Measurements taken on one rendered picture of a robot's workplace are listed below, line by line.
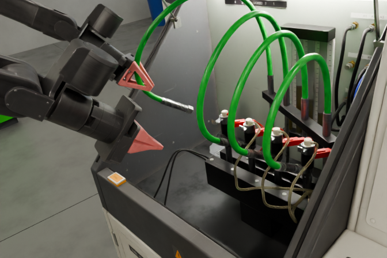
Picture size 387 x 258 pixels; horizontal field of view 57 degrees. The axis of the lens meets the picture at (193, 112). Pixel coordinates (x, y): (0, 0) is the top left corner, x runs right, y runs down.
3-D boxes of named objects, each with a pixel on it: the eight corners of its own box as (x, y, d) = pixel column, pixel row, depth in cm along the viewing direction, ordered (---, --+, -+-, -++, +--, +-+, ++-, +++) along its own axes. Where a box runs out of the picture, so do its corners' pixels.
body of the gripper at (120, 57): (136, 56, 93) (112, 39, 92) (128, 60, 83) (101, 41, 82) (122, 76, 94) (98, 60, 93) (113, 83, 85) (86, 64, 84)
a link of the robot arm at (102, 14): (55, 27, 89) (50, 30, 81) (80, -12, 87) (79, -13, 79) (97, 54, 93) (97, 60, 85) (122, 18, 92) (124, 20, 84)
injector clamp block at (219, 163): (209, 202, 107) (204, 160, 100) (232, 185, 113) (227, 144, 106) (313, 264, 84) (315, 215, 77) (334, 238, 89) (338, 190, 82)
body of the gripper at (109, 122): (145, 110, 56) (104, 91, 52) (114, 166, 57) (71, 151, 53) (132, 98, 61) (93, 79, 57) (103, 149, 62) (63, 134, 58)
